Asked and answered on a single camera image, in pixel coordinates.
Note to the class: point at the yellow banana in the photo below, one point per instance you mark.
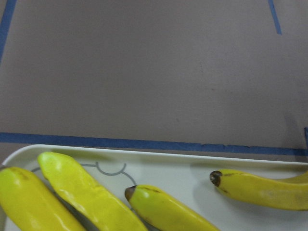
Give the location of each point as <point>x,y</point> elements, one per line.
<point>83,192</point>
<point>288,194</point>
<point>29,203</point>
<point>163,211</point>

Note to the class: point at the white bear tray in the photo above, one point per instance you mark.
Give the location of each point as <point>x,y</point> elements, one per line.
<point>185,177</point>

